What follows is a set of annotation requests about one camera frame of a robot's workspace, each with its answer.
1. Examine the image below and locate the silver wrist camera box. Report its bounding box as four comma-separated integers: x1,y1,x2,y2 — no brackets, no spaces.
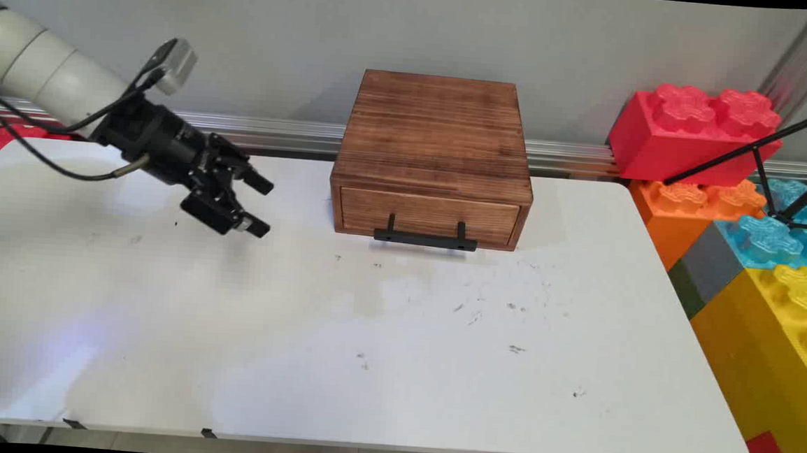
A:
147,36,200,98

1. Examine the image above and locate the slanted aluminium profile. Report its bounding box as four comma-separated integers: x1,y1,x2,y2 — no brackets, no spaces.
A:
757,5,807,126

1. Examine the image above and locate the big orange toy brick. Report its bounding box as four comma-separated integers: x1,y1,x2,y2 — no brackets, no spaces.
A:
624,172,770,277

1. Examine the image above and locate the red toy brick behind table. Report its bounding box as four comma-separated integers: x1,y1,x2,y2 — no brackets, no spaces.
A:
0,122,74,171

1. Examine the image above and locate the brown wooden drawer cabinet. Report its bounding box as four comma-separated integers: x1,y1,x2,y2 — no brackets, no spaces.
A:
326,67,541,254

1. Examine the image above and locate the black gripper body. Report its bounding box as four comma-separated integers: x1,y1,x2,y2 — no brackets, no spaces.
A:
85,88,252,203

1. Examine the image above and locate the big yellow toy brick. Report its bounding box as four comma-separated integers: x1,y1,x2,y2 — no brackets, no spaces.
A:
683,258,807,453

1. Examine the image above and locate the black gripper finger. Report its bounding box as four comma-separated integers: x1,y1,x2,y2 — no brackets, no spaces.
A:
225,148,278,198
178,184,274,240

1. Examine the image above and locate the horizontal aluminium rail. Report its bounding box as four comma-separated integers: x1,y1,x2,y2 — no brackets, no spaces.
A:
0,95,807,192

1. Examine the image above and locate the big red toy brick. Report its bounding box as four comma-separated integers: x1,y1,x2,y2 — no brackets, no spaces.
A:
605,80,787,191

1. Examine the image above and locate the big grey toy brick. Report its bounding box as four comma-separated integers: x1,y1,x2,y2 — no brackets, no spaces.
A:
666,218,755,324

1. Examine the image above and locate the big blue toy brick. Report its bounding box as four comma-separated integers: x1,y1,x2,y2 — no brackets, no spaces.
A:
713,174,807,274

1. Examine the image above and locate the black cable with metal connector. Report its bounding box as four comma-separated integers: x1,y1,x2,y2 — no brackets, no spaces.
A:
0,98,154,186

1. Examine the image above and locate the black camera cable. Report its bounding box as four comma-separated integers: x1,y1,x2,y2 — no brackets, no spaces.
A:
0,28,179,143

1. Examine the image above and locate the black tripod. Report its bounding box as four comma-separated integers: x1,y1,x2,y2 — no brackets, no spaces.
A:
662,94,807,231

